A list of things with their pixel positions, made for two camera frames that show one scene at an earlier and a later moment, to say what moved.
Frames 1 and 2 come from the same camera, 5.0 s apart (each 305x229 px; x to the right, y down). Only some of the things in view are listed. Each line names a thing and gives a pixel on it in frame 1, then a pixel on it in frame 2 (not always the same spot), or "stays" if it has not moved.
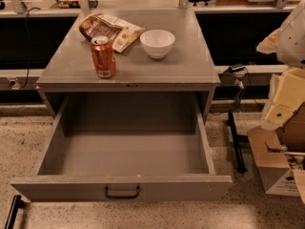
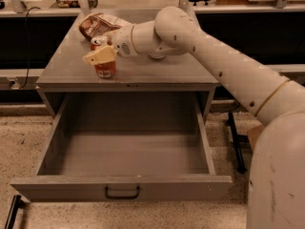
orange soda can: [103, 56] stays
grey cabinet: [171, 55] stays
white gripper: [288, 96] -> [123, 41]
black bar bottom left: [16, 204] stays
